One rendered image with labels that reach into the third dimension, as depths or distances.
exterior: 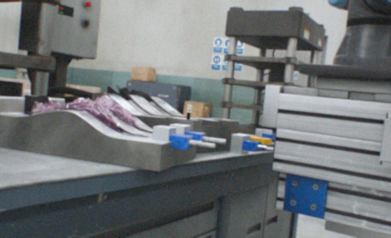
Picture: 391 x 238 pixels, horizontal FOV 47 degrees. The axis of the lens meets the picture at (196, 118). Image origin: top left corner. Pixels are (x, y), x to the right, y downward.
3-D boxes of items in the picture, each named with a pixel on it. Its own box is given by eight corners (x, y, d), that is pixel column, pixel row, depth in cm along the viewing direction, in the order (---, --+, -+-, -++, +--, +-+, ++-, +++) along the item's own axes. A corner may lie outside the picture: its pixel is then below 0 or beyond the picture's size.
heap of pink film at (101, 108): (149, 129, 112) (152, 98, 112) (118, 133, 95) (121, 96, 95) (58, 118, 119) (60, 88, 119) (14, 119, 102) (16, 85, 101)
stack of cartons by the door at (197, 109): (228, 150, 821) (232, 105, 817) (220, 152, 792) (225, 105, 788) (187, 144, 861) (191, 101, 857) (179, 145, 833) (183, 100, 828)
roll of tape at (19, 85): (12, 95, 112) (13, 80, 111) (28, 97, 106) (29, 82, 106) (-21, 92, 106) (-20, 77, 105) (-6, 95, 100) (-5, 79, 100)
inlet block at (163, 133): (216, 157, 96) (219, 132, 95) (211, 160, 91) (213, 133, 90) (158, 149, 99) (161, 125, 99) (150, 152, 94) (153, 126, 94)
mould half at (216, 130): (236, 149, 139) (240, 106, 138) (190, 154, 117) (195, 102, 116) (116, 129, 166) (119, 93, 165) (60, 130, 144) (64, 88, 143)
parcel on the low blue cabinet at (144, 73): (156, 82, 884) (158, 68, 882) (147, 81, 854) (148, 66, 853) (139, 81, 904) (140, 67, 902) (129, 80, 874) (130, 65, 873)
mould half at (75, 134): (195, 157, 113) (199, 114, 112) (159, 171, 88) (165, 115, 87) (24, 133, 126) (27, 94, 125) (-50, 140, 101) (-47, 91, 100)
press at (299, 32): (315, 174, 645) (331, 30, 634) (281, 188, 509) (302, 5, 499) (253, 163, 689) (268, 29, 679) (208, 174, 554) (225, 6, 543)
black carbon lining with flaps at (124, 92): (211, 125, 137) (215, 94, 136) (182, 125, 123) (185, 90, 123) (126, 113, 155) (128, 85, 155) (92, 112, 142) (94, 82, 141)
